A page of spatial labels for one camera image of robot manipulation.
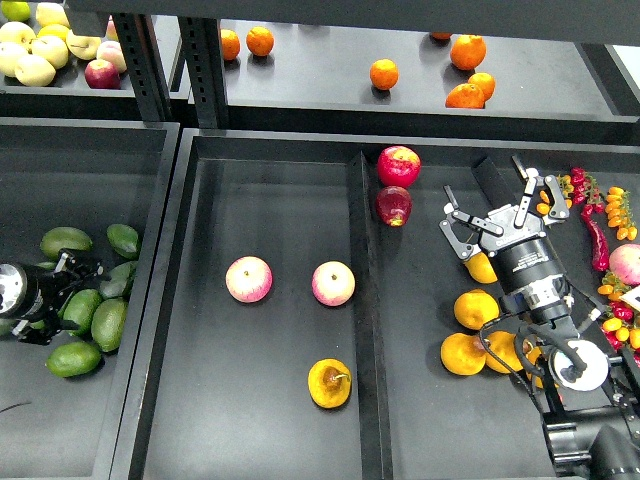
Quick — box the dark red apple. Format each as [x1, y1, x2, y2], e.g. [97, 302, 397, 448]
[375, 186, 413, 227]

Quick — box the yellow pear with stem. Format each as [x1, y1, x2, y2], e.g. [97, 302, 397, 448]
[307, 358, 352, 409]

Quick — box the pink apple left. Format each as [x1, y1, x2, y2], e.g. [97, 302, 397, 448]
[225, 256, 273, 303]

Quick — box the large orange on shelf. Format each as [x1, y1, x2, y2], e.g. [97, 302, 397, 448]
[450, 34, 487, 71]

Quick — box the red chili pepper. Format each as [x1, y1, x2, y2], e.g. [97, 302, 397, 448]
[580, 204, 609, 272]

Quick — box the green avocado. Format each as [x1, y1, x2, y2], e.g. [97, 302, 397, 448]
[45, 341, 102, 378]

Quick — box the yellow pear upper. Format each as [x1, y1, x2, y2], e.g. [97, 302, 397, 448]
[453, 289, 500, 330]

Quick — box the bright red apple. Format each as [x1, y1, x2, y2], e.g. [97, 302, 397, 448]
[377, 145, 422, 189]

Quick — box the black left tray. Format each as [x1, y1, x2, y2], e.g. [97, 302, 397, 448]
[1, 118, 180, 479]

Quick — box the avocado top of pile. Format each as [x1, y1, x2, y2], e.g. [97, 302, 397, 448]
[40, 226, 93, 260]

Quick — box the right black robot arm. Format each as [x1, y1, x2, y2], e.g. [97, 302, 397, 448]
[440, 156, 639, 479]

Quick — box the orange cherry tomato bunch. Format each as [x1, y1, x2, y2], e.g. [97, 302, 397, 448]
[535, 175, 574, 218]

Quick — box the pink apple at right edge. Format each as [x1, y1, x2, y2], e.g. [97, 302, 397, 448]
[609, 244, 640, 286]

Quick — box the black centre tray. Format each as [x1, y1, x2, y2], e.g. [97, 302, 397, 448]
[107, 127, 640, 480]

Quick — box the red apple on shelf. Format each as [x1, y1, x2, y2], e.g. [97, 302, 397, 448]
[84, 59, 121, 90]

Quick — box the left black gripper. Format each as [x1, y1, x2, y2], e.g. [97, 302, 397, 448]
[1, 248, 110, 346]

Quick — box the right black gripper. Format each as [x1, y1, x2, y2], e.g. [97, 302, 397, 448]
[439, 154, 570, 320]

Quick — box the orange in shelf centre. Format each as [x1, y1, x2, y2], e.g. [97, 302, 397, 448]
[369, 58, 399, 91]

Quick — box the black upper shelf tray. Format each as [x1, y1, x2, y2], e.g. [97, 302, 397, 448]
[221, 22, 639, 145]

